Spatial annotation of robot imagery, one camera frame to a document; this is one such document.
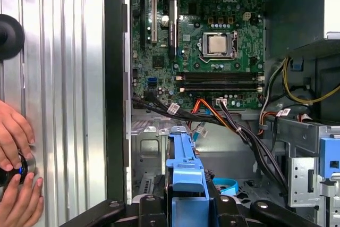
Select green motherboard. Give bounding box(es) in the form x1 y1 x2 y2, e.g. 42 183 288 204
130 0 266 111

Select silver CPU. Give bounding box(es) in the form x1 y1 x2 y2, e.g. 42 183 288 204
208 35 232 54

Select black round disc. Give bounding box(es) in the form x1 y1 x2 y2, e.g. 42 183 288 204
0 13 26 61

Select thin blue data wire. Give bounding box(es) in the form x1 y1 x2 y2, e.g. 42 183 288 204
193 121 207 143

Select black cable bundle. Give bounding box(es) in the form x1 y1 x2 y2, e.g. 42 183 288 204
131 96 291 196

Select round black tool blue ring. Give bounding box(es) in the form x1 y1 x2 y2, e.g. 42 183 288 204
0 151 37 188

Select wide light blue data wire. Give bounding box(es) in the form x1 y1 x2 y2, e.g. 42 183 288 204
211 178 239 197

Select person's left hand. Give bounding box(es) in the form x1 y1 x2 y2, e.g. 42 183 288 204
0 99 37 172

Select hard disk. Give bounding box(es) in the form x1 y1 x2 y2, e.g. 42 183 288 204
165 125 216 227

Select black PC case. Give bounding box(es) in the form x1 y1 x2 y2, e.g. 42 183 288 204
104 0 340 227

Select black graphics card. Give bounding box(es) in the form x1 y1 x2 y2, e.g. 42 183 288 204
168 0 179 62

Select black CPU socket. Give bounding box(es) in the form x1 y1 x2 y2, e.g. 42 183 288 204
198 31 239 62

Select orange red wires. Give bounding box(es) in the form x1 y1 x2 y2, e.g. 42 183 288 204
191 98 240 132

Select grey black wire bundle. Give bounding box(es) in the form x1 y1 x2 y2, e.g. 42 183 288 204
259 59 286 134

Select grey metal disk bay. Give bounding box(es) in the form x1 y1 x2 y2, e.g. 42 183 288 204
131 124 197 204

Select white expansion slot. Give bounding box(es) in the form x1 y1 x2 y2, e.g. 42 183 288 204
151 0 157 45

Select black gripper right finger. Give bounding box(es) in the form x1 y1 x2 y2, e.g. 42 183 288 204
203 168 320 227

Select blue drive latch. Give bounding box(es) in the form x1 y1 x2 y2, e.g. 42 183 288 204
319 137 340 179

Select grey power supply unit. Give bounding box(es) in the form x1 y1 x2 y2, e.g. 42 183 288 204
264 0 340 60

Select black expansion slot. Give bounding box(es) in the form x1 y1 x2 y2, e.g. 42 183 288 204
140 0 147 50

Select grey optical drive cage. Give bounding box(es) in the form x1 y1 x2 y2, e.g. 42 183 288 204
265 117 340 227

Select person's right hand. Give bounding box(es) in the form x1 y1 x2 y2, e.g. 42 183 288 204
0 171 45 227

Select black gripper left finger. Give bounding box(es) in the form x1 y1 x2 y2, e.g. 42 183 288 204
59 174 168 227

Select yellow wire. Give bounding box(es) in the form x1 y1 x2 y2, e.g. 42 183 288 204
280 56 340 104

